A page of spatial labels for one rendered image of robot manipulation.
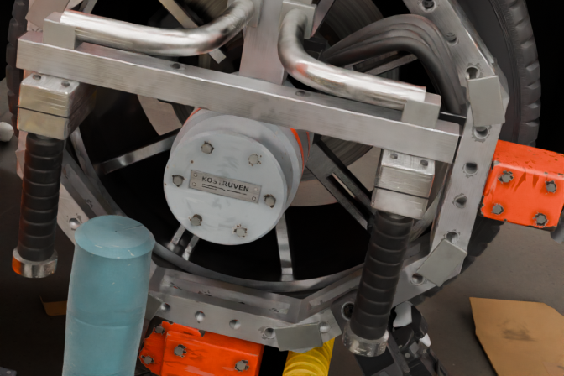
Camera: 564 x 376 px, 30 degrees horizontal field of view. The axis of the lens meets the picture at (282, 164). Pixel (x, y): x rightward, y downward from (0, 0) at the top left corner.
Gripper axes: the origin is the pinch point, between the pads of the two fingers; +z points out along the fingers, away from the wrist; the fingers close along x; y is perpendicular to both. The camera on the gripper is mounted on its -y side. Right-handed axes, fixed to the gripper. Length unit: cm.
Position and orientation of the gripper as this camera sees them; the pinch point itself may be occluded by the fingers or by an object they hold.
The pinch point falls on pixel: (394, 303)
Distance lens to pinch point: 135.5
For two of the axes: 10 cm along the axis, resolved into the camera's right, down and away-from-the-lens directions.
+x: 8.1, -4.8, -3.4
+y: 5.7, 7.8, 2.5
